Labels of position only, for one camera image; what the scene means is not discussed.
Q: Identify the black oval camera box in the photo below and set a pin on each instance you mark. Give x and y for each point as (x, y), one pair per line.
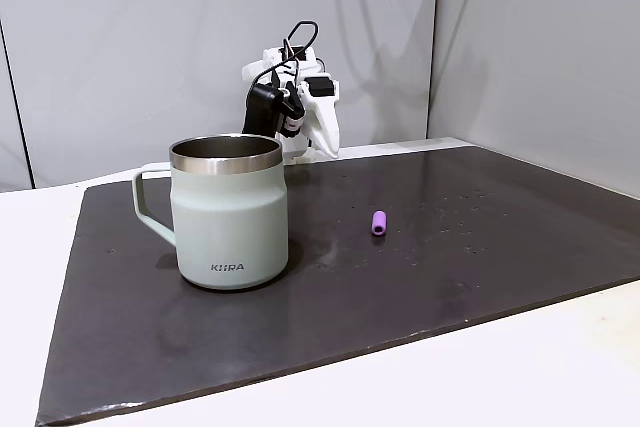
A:
(261, 109)

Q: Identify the black table mat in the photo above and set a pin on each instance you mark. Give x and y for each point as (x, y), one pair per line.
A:
(400, 287)

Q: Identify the pale green steel mug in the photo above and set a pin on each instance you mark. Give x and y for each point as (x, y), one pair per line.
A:
(230, 227)

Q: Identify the purple pen grip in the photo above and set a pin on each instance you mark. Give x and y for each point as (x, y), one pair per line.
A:
(379, 223)

